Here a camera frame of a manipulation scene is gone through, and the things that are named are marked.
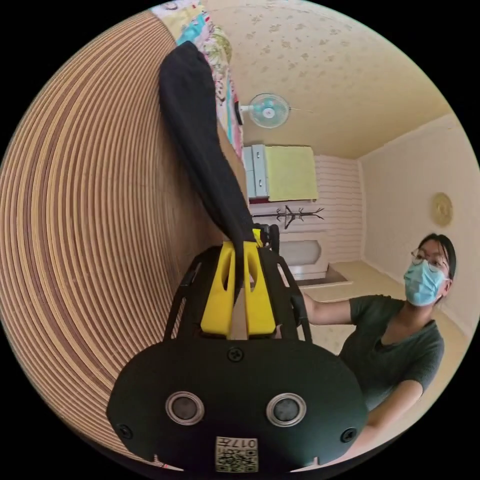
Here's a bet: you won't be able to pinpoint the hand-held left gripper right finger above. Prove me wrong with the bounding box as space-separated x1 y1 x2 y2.
242 242 279 337

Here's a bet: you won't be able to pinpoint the round woven wall ornament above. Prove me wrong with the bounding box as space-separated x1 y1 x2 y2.
430 191 454 227

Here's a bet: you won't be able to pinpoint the black coat rack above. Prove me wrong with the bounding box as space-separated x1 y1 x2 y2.
251 204 326 230

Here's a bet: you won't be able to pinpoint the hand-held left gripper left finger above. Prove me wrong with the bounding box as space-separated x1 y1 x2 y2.
200 241 237 335

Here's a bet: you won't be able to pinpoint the pale blue cupboard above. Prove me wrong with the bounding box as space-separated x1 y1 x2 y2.
241 144 320 204

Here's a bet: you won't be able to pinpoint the person's left forearm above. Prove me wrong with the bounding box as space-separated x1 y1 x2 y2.
336 377 425 463

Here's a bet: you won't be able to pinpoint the person's right forearm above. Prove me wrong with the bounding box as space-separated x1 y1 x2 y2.
302 292 354 328

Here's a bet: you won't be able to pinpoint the black pants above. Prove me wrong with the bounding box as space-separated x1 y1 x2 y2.
158 40 257 307

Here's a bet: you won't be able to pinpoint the white wall fan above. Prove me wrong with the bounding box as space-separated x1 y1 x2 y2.
239 92 314 130

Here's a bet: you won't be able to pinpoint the person's body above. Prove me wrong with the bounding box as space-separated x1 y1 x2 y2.
338 232 458 413

